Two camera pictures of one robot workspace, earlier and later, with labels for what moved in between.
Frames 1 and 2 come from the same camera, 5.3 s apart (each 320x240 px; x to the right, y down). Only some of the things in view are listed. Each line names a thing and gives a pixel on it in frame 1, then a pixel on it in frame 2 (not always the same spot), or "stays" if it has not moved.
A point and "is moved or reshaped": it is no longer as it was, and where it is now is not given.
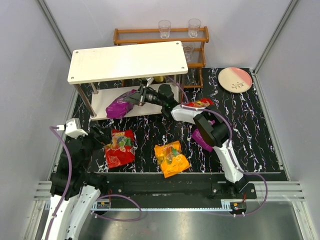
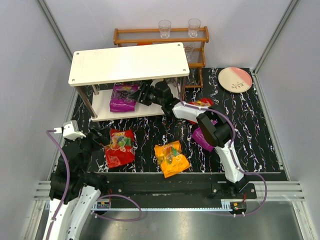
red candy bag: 121,151 stays
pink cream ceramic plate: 235,80 stays
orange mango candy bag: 171,160 stays
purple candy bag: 119,107 is moved or reshaped
